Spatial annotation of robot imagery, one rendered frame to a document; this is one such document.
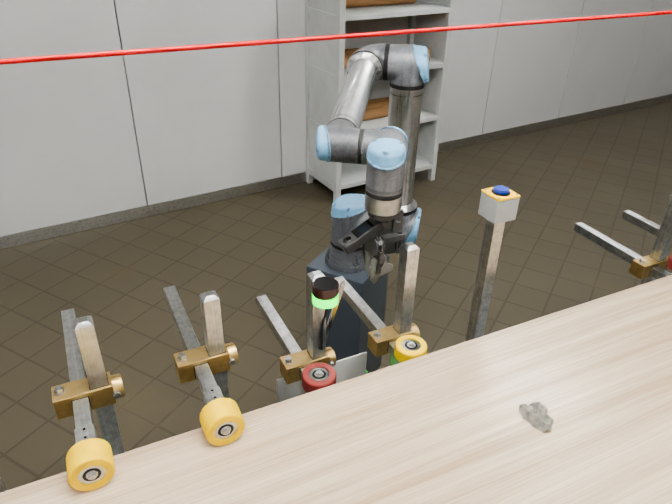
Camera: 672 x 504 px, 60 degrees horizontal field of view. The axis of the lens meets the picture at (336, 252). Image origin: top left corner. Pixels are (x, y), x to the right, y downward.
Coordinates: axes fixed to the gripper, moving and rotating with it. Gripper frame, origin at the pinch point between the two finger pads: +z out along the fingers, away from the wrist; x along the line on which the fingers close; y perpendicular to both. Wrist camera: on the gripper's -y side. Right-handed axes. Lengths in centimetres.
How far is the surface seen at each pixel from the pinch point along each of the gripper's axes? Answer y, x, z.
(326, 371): -21.2, -18.3, 8.9
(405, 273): 4.1, -9.6, -6.5
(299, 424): -33.0, -30.2, 9.3
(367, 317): 0.4, 1.4, 13.6
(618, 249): 100, 3, 16
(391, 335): 1.8, -9.2, 12.6
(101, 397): -69, -10, 4
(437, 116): 185, 232, 48
